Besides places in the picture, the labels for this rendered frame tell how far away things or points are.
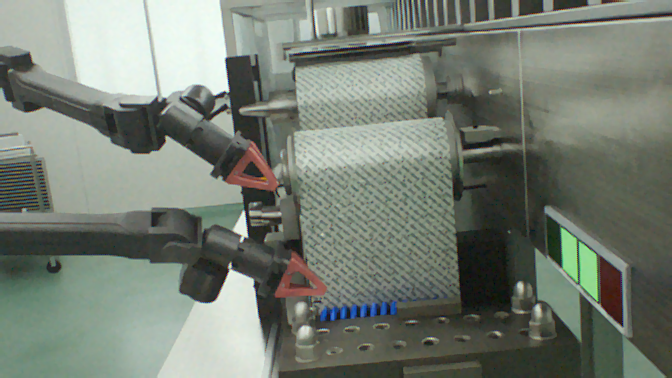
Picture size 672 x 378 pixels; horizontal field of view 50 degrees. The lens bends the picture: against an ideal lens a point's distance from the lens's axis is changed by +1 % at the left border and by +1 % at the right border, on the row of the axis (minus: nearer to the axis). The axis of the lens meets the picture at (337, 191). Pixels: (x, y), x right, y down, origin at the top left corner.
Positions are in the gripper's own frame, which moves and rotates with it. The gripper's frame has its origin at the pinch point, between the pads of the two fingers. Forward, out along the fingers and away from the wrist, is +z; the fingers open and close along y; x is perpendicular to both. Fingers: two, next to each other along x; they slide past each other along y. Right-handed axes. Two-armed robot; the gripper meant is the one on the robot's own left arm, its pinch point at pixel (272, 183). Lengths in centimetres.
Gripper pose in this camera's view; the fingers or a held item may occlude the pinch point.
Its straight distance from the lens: 114.9
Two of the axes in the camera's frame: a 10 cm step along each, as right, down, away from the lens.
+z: 8.1, 5.5, 1.8
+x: 5.8, -8.0, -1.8
